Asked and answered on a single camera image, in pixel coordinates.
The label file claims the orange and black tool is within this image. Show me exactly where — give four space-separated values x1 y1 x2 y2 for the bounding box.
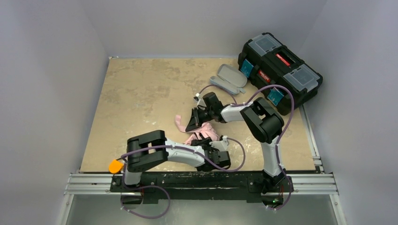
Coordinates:
108 159 124 174

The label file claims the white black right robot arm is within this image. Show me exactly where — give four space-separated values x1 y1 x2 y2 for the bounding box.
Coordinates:
184 92 286 187

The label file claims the light blue glasses case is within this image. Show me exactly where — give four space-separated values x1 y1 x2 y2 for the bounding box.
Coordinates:
210 64 247 95

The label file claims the black toolbox with clear lids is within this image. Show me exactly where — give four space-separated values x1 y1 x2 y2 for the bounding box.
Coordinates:
237 32 323 108

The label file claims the aluminium rail frame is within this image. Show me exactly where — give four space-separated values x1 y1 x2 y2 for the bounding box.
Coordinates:
58 171 346 225

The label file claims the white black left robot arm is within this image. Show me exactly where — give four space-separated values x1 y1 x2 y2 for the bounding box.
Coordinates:
121 130 231 187

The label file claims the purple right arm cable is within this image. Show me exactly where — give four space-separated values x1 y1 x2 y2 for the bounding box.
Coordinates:
194 84 295 212

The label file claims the pink and black folding umbrella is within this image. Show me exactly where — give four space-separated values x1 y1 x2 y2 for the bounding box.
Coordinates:
175 115 220 145

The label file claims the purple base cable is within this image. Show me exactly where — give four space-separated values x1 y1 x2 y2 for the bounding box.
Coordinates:
119 181 172 218

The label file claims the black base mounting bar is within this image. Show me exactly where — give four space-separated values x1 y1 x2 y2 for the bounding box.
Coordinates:
110 171 293 206

